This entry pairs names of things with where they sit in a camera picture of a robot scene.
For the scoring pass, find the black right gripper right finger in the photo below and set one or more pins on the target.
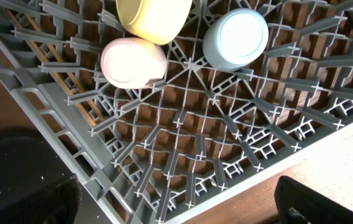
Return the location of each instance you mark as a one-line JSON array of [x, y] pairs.
[[297, 203]]

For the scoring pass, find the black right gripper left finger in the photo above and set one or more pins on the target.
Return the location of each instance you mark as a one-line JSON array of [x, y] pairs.
[[56, 203]]

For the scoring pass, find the pink cup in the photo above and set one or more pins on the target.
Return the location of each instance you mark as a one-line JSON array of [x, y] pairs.
[[133, 63]]

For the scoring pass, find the blue cup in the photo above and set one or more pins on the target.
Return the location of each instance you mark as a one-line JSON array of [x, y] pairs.
[[235, 40]]

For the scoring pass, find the yellow bowl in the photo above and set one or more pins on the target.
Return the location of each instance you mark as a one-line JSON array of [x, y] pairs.
[[158, 21]]

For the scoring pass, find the grey dishwasher rack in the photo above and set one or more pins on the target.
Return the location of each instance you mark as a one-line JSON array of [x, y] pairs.
[[200, 144]]

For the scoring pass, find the round black serving tray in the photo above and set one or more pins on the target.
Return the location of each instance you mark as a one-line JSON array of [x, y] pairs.
[[27, 164]]

